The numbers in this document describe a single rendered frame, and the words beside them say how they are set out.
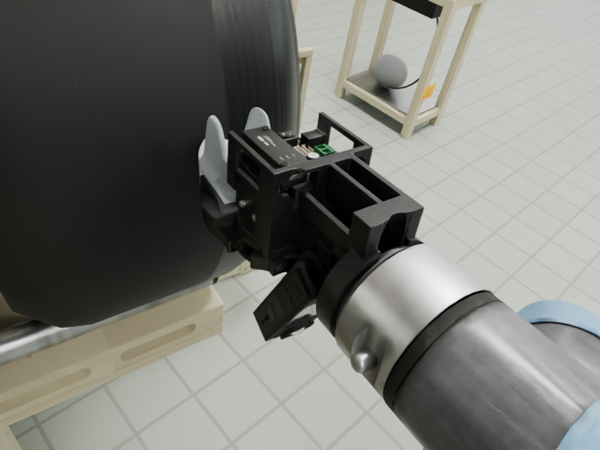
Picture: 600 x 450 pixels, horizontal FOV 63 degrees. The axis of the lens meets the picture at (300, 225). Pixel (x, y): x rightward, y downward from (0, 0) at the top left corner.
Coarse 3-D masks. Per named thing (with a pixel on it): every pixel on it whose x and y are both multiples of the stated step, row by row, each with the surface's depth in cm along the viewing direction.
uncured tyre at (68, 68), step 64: (0, 0) 30; (64, 0) 32; (128, 0) 34; (192, 0) 36; (256, 0) 39; (0, 64) 31; (64, 64) 33; (128, 64) 35; (192, 64) 37; (256, 64) 40; (0, 128) 32; (64, 128) 34; (128, 128) 36; (192, 128) 39; (0, 192) 35; (64, 192) 36; (128, 192) 38; (192, 192) 42; (0, 256) 39; (64, 256) 39; (128, 256) 43; (192, 256) 48; (64, 320) 48
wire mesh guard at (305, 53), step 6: (300, 48) 120; (306, 48) 120; (300, 54) 119; (306, 54) 120; (306, 60) 122; (306, 66) 123; (300, 72) 124; (306, 72) 124; (300, 78) 126; (306, 78) 125; (306, 84) 127; (306, 90) 128; (300, 114) 133; (300, 120) 134; (300, 126) 136
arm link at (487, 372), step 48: (432, 336) 21; (480, 336) 20; (528, 336) 20; (432, 384) 20; (480, 384) 19; (528, 384) 19; (576, 384) 19; (432, 432) 20; (480, 432) 19; (528, 432) 18; (576, 432) 17
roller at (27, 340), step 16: (192, 288) 74; (144, 304) 70; (160, 304) 72; (32, 320) 64; (112, 320) 68; (0, 336) 62; (16, 336) 62; (32, 336) 63; (48, 336) 64; (64, 336) 65; (0, 352) 61; (16, 352) 62; (32, 352) 63
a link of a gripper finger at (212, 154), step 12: (216, 120) 34; (216, 132) 34; (204, 144) 36; (216, 144) 34; (204, 156) 37; (216, 156) 35; (204, 168) 37; (216, 168) 36; (216, 180) 35; (216, 192) 34; (228, 192) 34
